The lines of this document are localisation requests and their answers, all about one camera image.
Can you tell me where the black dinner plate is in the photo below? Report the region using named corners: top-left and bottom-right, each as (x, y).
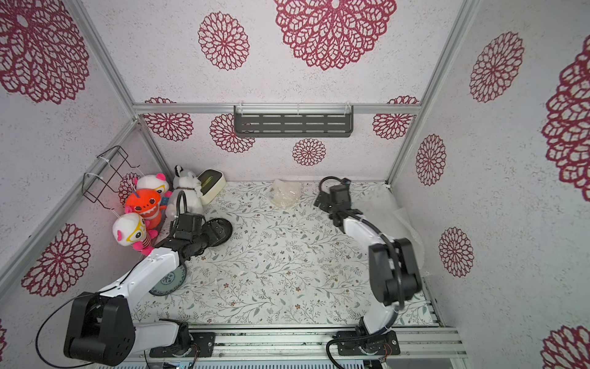
top-left (205, 218), bottom-right (234, 248)

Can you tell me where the clear bubble wrap sheet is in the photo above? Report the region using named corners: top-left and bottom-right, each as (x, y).
top-left (353, 183), bottom-right (425, 271)
top-left (268, 178), bottom-right (304, 209)

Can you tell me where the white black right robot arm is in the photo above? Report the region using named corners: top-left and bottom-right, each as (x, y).
top-left (314, 192), bottom-right (422, 336)

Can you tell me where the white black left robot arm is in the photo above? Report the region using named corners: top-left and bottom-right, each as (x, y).
top-left (63, 230), bottom-right (225, 366)

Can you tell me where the grey white husky plush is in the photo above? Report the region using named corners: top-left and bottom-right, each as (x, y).
top-left (165, 165), bottom-right (204, 221)

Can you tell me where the blue patterned green plate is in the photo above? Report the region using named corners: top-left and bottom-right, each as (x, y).
top-left (149, 264), bottom-right (187, 297)

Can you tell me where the orange red plush toy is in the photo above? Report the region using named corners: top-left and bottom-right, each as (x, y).
top-left (124, 188), bottom-right (167, 230)

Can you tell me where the white plush with yellow glasses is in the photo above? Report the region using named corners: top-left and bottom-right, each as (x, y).
top-left (112, 212), bottom-right (158, 256)

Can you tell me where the white pink plush toy top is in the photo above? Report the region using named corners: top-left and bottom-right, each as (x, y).
top-left (133, 173), bottom-right (172, 198)

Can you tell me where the floral table mat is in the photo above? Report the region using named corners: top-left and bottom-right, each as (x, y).
top-left (120, 181), bottom-right (439, 327)

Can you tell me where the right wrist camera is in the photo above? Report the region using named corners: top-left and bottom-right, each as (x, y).
top-left (329, 184), bottom-right (351, 210)

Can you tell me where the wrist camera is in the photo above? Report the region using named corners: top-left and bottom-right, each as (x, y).
top-left (171, 190), bottom-right (204, 241)
top-left (329, 184), bottom-right (351, 210)

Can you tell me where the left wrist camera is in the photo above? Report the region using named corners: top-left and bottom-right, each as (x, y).
top-left (171, 190), bottom-right (204, 241)

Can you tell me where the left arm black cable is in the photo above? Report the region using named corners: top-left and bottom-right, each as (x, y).
top-left (34, 257), bottom-right (144, 369)

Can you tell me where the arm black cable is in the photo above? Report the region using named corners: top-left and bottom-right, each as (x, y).
top-left (34, 257), bottom-right (144, 369)
top-left (317, 176), bottom-right (407, 369)

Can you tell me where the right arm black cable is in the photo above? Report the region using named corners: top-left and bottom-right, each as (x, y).
top-left (317, 176), bottom-right (407, 369)

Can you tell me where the black wire basket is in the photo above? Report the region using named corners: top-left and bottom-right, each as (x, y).
top-left (81, 145), bottom-right (140, 212)

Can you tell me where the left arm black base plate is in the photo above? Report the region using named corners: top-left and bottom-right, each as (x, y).
top-left (148, 331), bottom-right (216, 358)

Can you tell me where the grey wall shelf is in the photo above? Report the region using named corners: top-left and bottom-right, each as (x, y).
top-left (233, 105), bottom-right (354, 138)

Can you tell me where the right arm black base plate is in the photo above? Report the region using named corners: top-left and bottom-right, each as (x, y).
top-left (334, 330), bottom-right (401, 356)

